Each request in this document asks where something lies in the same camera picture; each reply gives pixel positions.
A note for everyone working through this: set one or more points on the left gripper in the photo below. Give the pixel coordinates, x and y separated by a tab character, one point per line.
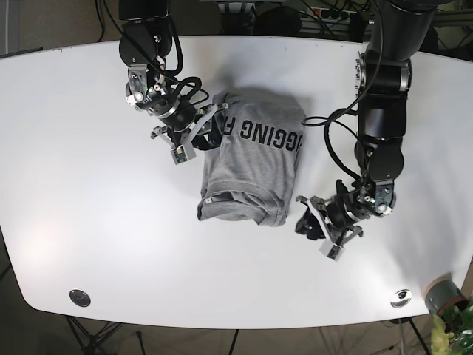
337	219

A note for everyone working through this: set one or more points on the grey long sleeve shirt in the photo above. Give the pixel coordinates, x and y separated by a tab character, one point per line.
251	174

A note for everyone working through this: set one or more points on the metal table grommet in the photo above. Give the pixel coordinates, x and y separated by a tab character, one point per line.
80	298
400	298

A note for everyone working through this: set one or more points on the green plant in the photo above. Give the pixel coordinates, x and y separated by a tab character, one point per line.
452	333

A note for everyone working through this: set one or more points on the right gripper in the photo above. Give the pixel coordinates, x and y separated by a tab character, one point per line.
185	128

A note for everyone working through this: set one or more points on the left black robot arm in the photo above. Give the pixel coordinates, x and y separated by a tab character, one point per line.
384	77

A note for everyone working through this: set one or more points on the left metal table grommet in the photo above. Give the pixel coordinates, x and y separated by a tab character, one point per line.
80	298

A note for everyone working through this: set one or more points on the grey plant pot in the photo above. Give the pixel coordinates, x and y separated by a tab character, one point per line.
442	293

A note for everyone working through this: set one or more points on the right metal table grommet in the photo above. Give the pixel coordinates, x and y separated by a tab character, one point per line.
400	298

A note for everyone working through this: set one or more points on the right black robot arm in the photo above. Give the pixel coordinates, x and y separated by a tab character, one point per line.
151	49

